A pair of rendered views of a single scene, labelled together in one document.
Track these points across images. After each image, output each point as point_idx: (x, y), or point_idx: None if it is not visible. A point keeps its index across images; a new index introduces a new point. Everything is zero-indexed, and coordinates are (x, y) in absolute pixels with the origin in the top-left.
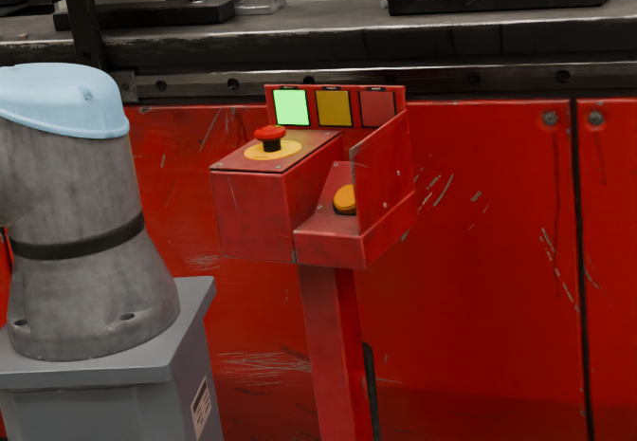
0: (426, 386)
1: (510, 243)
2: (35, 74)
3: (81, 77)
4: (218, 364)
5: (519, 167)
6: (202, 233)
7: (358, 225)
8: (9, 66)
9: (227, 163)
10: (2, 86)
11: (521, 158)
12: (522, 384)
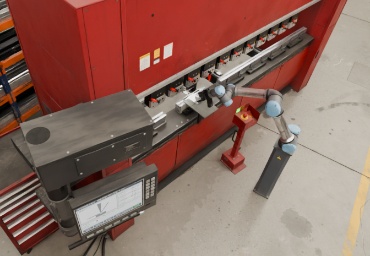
0: (222, 129)
1: (234, 108)
2: (294, 128)
3: (295, 126)
4: (200, 145)
5: (238, 100)
6: (204, 130)
7: (257, 119)
8: (290, 129)
9: (246, 121)
10: (298, 131)
11: (238, 99)
12: (230, 122)
